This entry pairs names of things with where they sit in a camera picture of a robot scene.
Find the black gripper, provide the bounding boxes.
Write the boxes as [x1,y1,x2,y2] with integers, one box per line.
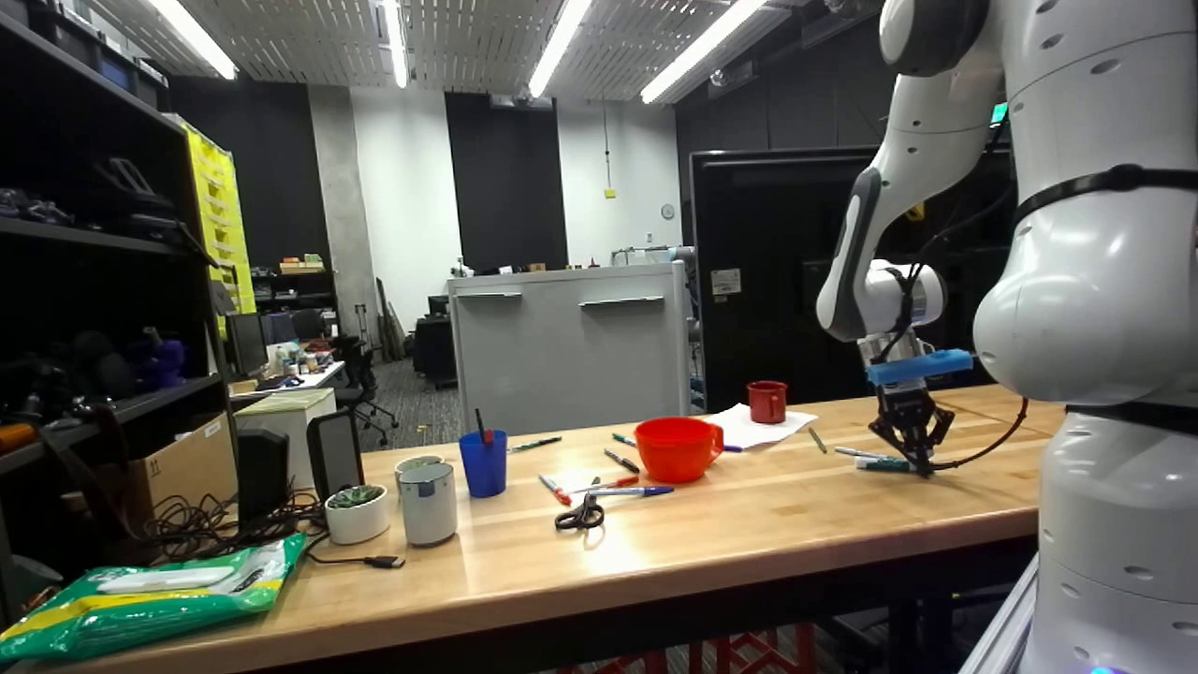
[868,385,958,485]

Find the bright red plastic cup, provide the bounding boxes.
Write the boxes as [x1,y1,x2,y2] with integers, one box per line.
[632,417,727,486]

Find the blue cup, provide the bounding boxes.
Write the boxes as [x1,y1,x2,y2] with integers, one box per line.
[456,429,512,502]

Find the white paper sheet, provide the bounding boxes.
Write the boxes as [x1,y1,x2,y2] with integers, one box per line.
[704,402,825,458]

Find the dark red mug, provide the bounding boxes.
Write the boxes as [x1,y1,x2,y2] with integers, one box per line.
[747,377,794,429]

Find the black door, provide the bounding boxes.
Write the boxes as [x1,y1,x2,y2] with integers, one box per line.
[687,148,876,414]

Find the black scissors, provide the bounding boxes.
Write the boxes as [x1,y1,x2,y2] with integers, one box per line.
[549,492,612,538]

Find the grey metal cabinet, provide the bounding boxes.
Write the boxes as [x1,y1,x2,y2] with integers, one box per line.
[446,259,692,440]

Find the ceiling light strip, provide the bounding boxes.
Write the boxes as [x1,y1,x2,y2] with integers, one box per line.
[370,0,417,93]
[145,0,242,88]
[636,0,773,114]
[523,0,598,107]

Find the white grey mug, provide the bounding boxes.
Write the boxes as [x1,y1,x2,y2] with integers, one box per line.
[395,454,463,550]

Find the black office chair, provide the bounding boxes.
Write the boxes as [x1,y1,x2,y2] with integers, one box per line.
[332,334,403,450]

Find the small white plant pot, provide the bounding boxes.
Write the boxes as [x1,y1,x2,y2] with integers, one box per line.
[324,485,398,550]

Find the black speaker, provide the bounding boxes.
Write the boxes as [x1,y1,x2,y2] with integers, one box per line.
[232,429,295,528]
[304,409,370,507]

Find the cluttered work desk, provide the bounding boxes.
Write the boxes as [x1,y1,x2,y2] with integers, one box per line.
[228,355,349,414]

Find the black computer monitor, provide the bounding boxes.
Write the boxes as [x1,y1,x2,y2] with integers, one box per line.
[224,310,269,377]

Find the cardboard box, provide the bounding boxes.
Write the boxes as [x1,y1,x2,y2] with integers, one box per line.
[128,409,242,533]

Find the yellow storage rack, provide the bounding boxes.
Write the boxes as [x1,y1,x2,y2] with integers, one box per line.
[185,123,261,320]

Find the green wipes packet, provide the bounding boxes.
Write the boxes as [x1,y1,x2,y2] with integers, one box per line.
[0,533,319,672]

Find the black shelving unit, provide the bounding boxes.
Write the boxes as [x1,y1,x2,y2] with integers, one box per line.
[0,10,240,605]

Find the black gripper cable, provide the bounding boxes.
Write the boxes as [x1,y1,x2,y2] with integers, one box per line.
[924,394,1035,480]

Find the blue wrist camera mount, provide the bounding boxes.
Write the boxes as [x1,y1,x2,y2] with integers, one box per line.
[864,345,980,394]

